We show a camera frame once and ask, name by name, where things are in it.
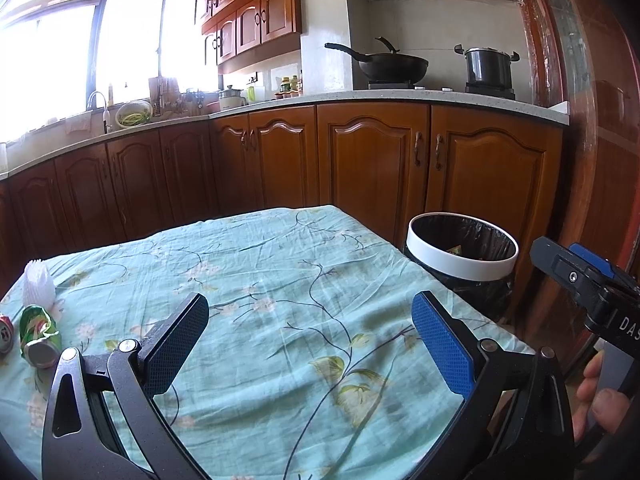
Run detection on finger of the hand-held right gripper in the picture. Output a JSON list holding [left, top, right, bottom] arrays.
[[530, 236, 603, 308], [569, 242, 628, 283]]

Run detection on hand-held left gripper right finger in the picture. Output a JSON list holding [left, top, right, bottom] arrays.
[[411, 291, 576, 480]]

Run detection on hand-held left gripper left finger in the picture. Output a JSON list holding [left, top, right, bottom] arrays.
[[42, 291, 211, 480]]

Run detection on white rimmed trash bin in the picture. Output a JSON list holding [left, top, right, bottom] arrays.
[[403, 212, 521, 323]]

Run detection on person's right hand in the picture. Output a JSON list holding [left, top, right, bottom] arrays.
[[571, 350, 640, 443]]

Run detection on black bin liner bag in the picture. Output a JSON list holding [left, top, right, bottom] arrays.
[[405, 215, 517, 323]]

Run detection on floral light green tablecloth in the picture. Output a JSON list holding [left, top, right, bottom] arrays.
[[0, 204, 536, 480]]

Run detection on crushed green drink can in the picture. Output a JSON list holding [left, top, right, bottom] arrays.
[[19, 305, 64, 369]]

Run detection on small white foam fruit net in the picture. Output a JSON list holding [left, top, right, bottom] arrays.
[[22, 259, 57, 311]]

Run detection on red drink can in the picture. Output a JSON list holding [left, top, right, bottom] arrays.
[[0, 312, 16, 354]]

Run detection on wooden base cabinets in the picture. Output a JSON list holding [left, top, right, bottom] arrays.
[[0, 90, 571, 281]]

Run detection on black stock pot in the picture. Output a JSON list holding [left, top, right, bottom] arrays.
[[454, 44, 521, 87]]

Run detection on black gas stove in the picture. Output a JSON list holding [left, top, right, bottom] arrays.
[[367, 80, 517, 102]]

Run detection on green white colander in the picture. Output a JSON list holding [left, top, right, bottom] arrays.
[[115, 101, 153, 128]]

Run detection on white dish cloth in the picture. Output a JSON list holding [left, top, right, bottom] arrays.
[[65, 114, 94, 137]]

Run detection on chrome sink faucet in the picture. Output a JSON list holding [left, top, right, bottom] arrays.
[[86, 91, 112, 135]]

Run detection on white electric pot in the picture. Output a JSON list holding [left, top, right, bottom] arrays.
[[218, 85, 248, 111]]

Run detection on utensil holder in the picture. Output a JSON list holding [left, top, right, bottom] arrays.
[[148, 76, 181, 111]]

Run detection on black wok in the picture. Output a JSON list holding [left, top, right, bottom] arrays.
[[324, 36, 430, 83]]

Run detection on kitchen window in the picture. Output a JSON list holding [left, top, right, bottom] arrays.
[[0, 0, 221, 146]]

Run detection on wooden door frame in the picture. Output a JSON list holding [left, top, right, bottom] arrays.
[[510, 0, 640, 376]]

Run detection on wooden wall cabinets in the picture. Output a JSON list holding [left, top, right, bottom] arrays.
[[187, 0, 333, 67]]

